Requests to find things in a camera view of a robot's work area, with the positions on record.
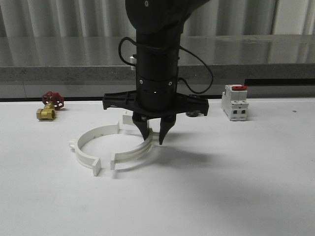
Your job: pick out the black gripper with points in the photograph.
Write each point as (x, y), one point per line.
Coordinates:
(155, 99)

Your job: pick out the white half clamp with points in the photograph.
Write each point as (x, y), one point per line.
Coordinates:
(86, 160)
(123, 154)

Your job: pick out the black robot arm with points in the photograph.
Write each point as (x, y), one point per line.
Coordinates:
(159, 25)

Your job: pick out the black cylindrical capacitor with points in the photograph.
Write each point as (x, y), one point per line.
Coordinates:
(192, 114)

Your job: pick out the brass valve red handwheel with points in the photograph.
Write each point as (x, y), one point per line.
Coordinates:
(52, 101)

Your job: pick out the grey stone counter ledge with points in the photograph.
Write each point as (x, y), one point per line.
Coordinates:
(76, 67)

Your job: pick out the white circuit breaker red switch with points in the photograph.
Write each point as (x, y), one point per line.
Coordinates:
(234, 102)

